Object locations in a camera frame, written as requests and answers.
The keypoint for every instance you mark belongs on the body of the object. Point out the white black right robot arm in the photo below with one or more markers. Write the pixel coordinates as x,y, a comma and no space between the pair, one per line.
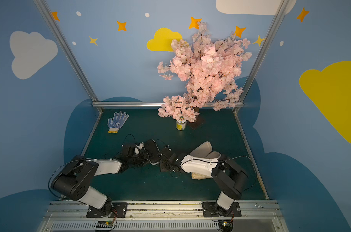
230,177

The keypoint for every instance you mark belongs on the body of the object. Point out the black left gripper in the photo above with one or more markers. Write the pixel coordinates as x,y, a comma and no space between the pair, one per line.
146,153

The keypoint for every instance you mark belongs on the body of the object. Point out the beige folded umbrella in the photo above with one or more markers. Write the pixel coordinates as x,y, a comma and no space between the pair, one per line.
198,176

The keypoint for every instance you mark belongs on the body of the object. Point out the right aluminium frame post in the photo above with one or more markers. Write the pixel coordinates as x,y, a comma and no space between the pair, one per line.
271,33

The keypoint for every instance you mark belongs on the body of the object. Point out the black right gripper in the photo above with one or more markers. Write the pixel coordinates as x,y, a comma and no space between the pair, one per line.
166,158

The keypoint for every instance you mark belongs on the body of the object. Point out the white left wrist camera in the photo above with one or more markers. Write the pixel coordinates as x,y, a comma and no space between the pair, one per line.
139,148

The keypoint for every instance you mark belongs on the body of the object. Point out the dark brown tree base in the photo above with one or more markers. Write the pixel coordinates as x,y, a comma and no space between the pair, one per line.
198,120

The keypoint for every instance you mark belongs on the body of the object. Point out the white blue dotted work glove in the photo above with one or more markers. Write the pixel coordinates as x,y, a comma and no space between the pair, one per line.
117,121

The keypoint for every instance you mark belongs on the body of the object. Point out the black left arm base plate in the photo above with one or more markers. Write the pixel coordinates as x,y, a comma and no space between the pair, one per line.
109,210

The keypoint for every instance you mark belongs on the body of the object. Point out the black zippered umbrella sleeve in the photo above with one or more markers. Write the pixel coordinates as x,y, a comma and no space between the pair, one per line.
153,151

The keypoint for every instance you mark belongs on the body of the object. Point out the pink cherry blossom tree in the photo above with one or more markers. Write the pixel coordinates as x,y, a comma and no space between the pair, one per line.
209,69

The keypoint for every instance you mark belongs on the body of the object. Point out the aluminium frame post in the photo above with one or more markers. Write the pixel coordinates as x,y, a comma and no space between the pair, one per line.
45,12
271,33

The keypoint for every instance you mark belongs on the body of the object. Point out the left controller circuit board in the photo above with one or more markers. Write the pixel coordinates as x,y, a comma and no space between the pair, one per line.
104,226

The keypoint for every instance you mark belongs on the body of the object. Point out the yellow white tin can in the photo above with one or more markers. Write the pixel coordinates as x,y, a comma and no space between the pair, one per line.
181,123

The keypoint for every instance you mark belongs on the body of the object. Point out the controller circuit board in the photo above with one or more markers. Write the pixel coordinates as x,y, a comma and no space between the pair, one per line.
225,226
104,226

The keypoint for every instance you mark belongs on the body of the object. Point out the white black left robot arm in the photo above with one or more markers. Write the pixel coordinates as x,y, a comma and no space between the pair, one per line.
75,178

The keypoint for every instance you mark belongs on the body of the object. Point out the aluminium front rail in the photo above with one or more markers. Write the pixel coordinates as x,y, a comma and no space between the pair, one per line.
164,216

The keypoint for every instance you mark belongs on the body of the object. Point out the left aluminium frame post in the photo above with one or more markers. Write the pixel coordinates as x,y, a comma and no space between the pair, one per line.
45,12

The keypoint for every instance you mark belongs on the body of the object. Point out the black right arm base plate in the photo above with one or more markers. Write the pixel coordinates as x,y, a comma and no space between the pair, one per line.
212,210

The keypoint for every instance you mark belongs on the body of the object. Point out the right controller circuit board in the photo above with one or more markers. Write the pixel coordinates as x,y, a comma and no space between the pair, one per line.
225,226

